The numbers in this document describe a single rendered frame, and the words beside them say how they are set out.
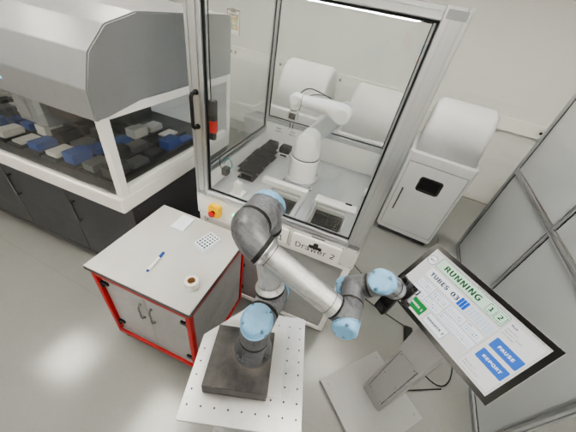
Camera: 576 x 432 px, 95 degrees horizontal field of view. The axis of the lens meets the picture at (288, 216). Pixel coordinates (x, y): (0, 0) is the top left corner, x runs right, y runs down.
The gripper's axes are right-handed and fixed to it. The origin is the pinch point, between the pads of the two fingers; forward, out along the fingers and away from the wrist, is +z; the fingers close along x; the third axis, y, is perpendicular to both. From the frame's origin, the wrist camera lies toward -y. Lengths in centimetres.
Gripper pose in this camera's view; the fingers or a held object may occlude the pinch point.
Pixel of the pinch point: (405, 299)
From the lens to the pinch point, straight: 119.0
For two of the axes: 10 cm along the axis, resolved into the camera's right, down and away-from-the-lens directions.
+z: 5.8, 3.6, 7.3
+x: -4.3, -6.2, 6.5
